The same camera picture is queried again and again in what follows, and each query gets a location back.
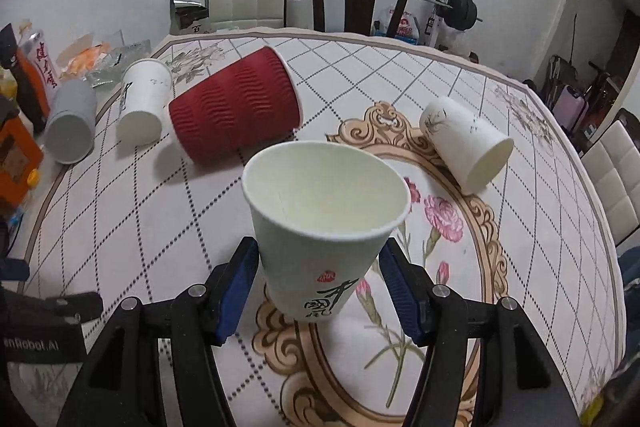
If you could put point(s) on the floral printed tablecloth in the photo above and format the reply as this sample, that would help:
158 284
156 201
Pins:
150 217

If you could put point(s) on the white cup with plant print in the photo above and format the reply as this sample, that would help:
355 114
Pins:
465 142

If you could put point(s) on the orange snack packet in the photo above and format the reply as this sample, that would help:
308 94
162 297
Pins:
82 57

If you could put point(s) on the clear plastic packet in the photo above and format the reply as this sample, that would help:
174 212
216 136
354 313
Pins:
122 57

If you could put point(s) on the white printed plastic bag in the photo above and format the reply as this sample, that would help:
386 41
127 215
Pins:
400 24

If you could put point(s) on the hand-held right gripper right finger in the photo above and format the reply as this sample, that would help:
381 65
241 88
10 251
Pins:
400 297

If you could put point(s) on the white cup with black print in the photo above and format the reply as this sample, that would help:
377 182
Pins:
320 257

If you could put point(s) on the white barbell stand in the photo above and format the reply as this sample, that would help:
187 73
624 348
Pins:
440 2

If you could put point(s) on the white padded chair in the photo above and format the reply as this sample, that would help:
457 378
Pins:
612 177

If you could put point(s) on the blue cloth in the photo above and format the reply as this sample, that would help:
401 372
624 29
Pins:
631 267

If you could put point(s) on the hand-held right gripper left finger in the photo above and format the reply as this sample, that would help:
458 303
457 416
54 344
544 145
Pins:
234 294

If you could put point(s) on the pink suitcase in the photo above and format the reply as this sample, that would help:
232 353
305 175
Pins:
570 107

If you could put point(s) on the red ribbed paper cup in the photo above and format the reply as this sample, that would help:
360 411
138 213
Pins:
235 107

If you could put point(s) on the orange box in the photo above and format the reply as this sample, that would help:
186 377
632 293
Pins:
15 157

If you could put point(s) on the white paper cup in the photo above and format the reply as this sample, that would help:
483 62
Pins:
145 102

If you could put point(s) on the silver box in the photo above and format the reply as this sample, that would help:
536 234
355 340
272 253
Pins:
187 14

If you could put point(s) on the grey paper cup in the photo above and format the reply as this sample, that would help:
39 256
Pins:
72 117

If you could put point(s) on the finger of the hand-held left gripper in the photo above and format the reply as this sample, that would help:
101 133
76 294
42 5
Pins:
80 304

